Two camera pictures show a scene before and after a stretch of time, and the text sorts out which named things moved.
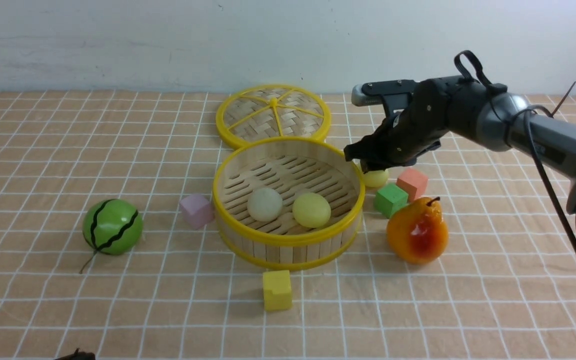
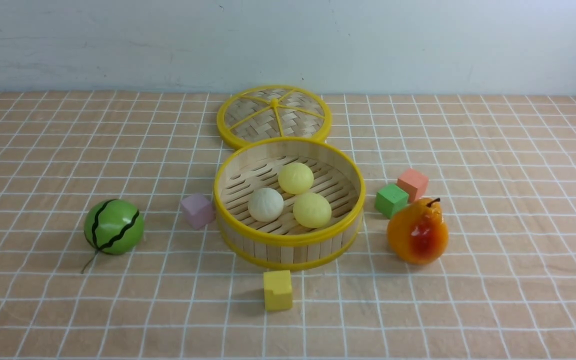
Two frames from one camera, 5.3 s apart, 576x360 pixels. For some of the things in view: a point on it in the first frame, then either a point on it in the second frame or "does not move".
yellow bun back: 376,178 -> 295,178
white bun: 265,204 does not move
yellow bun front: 311,210 does not move
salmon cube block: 414,182 does not move
